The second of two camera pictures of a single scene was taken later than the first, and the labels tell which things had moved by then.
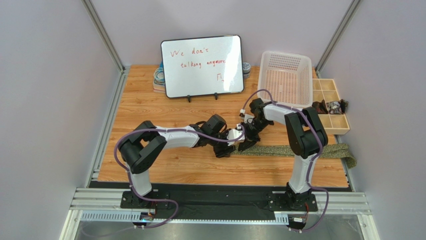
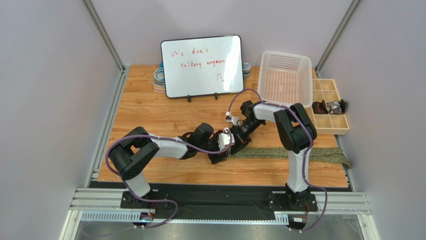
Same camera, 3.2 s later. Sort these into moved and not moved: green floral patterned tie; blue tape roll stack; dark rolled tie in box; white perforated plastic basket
Moved: green floral patterned tie
Not moved: dark rolled tie in box; blue tape roll stack; white perforated plastic basket
